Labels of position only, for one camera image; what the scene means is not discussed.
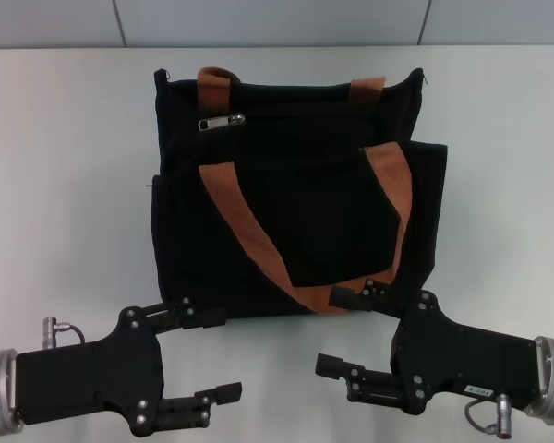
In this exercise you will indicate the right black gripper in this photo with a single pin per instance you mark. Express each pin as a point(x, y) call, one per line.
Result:
point(466, 364)

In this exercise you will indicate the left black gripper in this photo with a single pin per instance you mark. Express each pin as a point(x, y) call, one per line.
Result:
point(87, 378)

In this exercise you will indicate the silver metal zipper pull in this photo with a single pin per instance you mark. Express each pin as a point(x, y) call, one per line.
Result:
point(217, 123)

